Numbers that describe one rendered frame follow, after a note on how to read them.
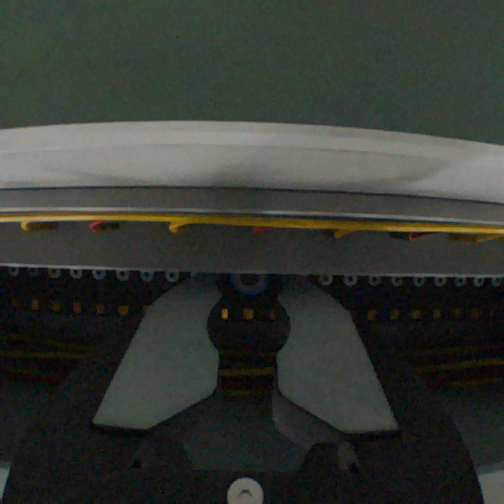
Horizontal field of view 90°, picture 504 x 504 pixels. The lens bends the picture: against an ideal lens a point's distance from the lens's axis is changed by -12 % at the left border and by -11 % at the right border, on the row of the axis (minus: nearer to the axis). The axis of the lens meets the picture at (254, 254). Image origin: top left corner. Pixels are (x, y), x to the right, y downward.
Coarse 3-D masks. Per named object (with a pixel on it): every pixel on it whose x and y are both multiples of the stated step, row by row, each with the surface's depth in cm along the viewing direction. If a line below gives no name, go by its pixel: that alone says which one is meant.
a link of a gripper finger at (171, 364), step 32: (192, 288) 10; (224, 288) 12; (160, 320) 9; (192, 320) 9; (128, 352) 7; (160, 352) 7; (192, 352) 8; (128, 384) 7; (160, 384) 7; (192, 384) 7; (96, 416) 6; (128, 416) 6; (160, 416) 6; (192, 416) 6
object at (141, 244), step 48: (0, 240) 8; (48, 240) 8; (96, 240) 8; (144, 240) 8; (192, 240) 8; (240, 240) 8; (288, 240) 8; (336, 240) 8; (384, 240) 8; (432, 240) 8; (480, 240) 7
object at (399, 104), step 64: (0, 0) 2; (64, 0) 2; (128, 0) 2; (192, 0) 2; (256, 0) 2; (320, 0) 2; (384, 0) 2; (448, 0) 2; (0, 64) 2; (64, 64) 2; (128, 64) 2; (192, 64) 2; (256, 64) 2; (320, 64) 2; (384, 64) 2; (448, 64) 2; (0, 128) 2; (64, 128) 2; (128, 128) 2; (192, 128) 2; (256, 128) 2; (320, 128) 2; (384, 128) 2; (448, 128) 2; (384, 192) 7; (448, 192) 6
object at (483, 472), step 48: (0, 384) 23; (48, 384) 24; (240, 384) 22; (432, 384) 22; (480, 384) 25; (0, 432) 17; (240, 432) 20; (480, 432) 19; (0, 480) 11; (480, 480) 12
